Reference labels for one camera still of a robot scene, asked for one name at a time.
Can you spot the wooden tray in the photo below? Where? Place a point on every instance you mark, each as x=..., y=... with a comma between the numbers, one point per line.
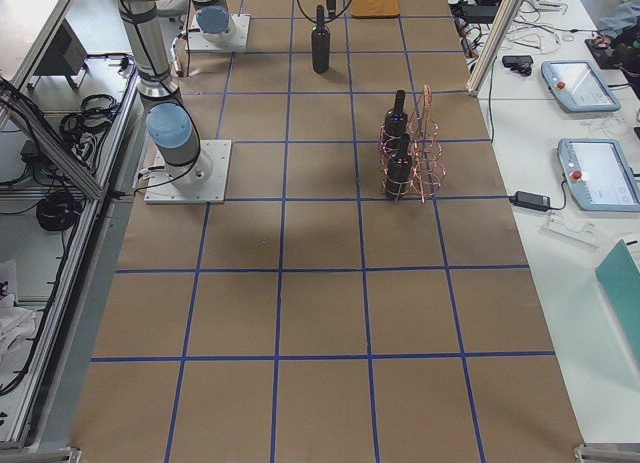
x=374, y=9

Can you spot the teal folder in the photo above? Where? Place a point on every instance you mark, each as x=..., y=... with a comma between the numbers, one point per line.
x=618, y=274

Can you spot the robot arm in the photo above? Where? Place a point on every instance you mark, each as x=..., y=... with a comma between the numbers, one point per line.
x=167, y=121
x=216, y=23

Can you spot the copper wire bottle basket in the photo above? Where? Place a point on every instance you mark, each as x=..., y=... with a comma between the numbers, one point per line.
x=428, y=173

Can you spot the dark wine bottle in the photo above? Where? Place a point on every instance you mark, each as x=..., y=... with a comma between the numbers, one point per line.
x=320, y=43
x=395, y=124
x=398, y=169

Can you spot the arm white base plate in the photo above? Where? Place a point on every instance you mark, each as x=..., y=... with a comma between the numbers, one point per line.
x=205, y=181
x=233, y=40

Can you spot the teach pendant tablet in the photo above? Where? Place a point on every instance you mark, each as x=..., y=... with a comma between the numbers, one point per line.
x=598, y=175
x=578, y=87

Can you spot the white crumpled cloth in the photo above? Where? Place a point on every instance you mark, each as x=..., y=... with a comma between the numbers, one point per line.
x=17, y=323

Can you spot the black power adapter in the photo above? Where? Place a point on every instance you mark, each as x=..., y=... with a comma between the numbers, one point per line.
x=532, y=201

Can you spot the aluminium frame post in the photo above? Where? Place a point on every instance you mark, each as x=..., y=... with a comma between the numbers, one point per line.
x=506, y=13

